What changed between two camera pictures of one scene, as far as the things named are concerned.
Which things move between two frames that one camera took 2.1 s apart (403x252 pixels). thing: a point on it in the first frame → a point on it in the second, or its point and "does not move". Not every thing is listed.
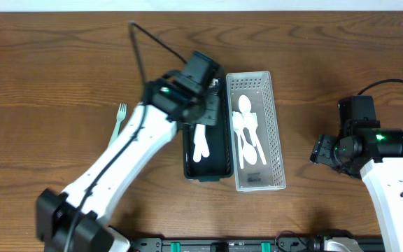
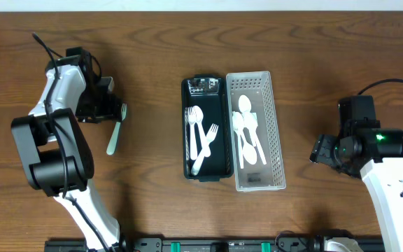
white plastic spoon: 251,122 does not move
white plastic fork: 198,141 → 210,136
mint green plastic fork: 120,116 does not move
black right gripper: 323,150 does not move
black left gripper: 210,109 → 116,110
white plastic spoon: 238,121 does not move
